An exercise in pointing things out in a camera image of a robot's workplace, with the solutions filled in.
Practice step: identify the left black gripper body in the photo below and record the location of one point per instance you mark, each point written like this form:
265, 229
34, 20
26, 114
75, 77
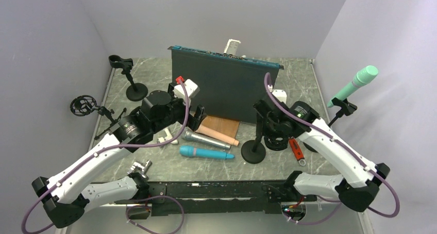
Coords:
177, 111

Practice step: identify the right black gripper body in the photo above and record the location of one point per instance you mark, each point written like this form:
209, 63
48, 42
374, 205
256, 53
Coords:
269, 127

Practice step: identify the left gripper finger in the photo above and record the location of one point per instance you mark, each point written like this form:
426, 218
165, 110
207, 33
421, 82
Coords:
200, 115
193, 122

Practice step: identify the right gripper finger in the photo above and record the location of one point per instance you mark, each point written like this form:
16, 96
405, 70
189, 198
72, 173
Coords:
259, 127
262, 107

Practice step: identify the pink microphone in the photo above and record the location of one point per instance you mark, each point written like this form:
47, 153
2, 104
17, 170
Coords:
217, 135

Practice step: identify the grey microphone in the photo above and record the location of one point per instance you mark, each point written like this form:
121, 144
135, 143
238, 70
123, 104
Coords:
191, 136

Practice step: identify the blue microphone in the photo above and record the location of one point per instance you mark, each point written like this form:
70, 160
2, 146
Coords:
191, 151

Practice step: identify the black round-base clip stand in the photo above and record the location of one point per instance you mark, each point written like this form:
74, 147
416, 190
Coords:
136, 91

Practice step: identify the black tripod shock-mount stand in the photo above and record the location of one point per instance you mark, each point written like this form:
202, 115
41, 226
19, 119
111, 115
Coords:
85, 104

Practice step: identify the mint green microphone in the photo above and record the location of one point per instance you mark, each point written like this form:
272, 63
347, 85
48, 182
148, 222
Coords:
362, 77

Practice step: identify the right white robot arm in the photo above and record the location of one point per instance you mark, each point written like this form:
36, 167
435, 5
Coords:
355, 186

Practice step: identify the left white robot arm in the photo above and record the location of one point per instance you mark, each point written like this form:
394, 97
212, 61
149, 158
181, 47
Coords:
71, 193

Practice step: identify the wooden board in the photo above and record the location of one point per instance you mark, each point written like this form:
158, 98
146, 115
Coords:
226, 126

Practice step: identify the white plastic faucet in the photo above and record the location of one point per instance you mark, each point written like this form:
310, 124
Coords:
167, 138

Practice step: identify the dark grey upright panel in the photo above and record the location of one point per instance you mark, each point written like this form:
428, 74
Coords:
229, 84

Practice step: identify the adjustable wrench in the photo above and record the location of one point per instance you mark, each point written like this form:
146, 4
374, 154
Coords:
297, 152

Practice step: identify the white object behind panel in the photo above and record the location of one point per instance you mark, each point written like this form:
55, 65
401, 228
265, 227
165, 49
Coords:
232, 47

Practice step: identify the chrome metal faucet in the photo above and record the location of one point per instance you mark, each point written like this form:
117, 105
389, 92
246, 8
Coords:
141, 168

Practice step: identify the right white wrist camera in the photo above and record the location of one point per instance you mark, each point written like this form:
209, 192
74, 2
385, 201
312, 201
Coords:
281, 95

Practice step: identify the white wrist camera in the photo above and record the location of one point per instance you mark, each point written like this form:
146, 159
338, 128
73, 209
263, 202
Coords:
281, 95
185, 88

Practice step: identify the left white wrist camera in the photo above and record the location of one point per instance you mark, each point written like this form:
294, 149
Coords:
185, 88

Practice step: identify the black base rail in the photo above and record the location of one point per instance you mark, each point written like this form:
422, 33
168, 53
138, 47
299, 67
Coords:
220, 196

